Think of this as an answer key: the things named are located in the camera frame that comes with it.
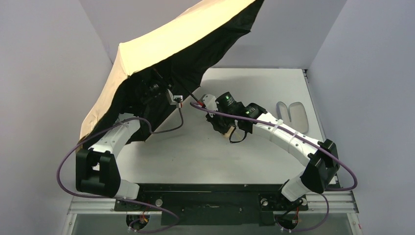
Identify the lilac umbrella case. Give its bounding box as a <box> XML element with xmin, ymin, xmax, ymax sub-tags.
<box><xmin>276</xmin><ymin>101</ymin><xmax>309</xmax><ymax>134</ymax></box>

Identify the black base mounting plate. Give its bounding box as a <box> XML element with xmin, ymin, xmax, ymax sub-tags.
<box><xmin>114</xmin><ymin>191</ymin><xmax>308</xmax><ymax>226</ymax></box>

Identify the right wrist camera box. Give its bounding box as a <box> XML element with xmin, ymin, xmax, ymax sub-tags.
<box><xmin>200</xmin><ymin>94</ymin><xmax>218</xmax><ymax>111</ymax></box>

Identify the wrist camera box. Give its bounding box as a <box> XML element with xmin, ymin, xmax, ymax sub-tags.
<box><xmin>166</xmin><ymin>89</ymin><xmax>184</xmax><ymax>109</ymax></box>
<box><xmin>200</xmin><ymin>94</ymin><xmax>218</xmax><ymax>111</ymax></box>

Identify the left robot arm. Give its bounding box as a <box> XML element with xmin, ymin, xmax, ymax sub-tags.
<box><xmin>76</xmin><ymin>113</ymin><xmax>140</xmax><ymax>200</ymax></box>

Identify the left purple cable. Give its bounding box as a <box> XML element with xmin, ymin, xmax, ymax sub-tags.
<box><xmin>57</xmin><ymin>105</ymin><xmax>185</xmax><ymax>234</ymax></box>

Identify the beige folding umbrella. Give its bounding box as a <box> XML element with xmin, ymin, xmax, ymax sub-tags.
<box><xmin>79</xmin><ymin>0</ymin><xmax>263</xmax><ymax>147</ymax></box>

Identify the aluminium rail base frame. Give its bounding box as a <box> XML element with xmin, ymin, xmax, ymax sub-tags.
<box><xmin>62</xmin><ymin>192</ymin><xmax>362</xmax><ymax>235</ymax></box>

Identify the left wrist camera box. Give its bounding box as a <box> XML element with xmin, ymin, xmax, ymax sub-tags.
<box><xmin>166</xmin><ymin>89</ymin><xmax>184</xmax><ymax>109</ymax></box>

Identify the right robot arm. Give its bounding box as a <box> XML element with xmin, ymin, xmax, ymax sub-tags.
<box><xmin>200</xmin><ymin>92</ymin><xmax>340</xmax><ymax>202</ymax></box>

